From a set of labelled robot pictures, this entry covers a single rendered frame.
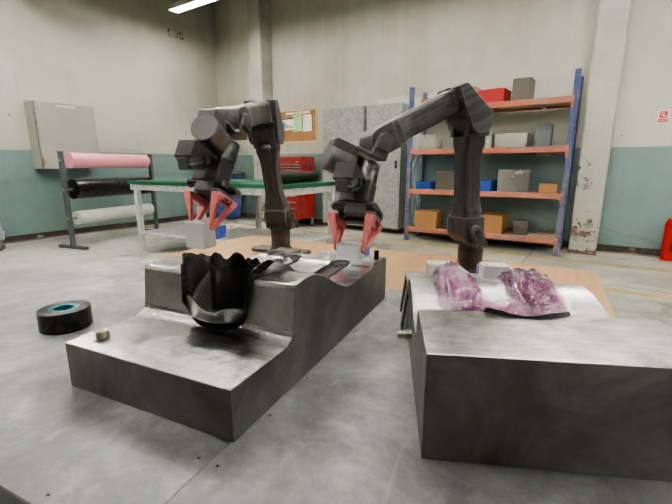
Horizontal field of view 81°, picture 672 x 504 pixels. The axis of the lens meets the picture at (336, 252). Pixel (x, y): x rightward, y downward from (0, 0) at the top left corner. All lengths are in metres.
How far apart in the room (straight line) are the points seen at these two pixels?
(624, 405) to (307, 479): 0.29
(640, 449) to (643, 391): 0.06
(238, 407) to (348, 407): 0.13
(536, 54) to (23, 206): 7.37
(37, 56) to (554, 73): 7.08
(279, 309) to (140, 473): 0.22
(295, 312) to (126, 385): 0.21
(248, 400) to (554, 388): 0.30
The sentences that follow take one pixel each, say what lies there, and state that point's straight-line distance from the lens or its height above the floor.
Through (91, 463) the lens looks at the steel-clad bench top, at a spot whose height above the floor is 0.80.
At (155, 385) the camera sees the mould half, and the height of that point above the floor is 0.84.
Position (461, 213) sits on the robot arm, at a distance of 1.03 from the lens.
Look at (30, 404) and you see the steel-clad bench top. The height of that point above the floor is 0.80.
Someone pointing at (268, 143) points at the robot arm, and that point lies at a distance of 1.19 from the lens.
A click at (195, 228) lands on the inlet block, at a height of 0.95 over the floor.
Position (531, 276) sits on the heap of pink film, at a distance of 0.67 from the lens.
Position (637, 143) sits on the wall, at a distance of 6.04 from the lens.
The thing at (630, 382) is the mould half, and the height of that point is 0.89.
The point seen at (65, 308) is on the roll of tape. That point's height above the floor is 0.83.
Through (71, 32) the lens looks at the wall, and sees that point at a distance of 7.92.
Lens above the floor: 1.08
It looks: 12 degrees down
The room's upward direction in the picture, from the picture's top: straight up
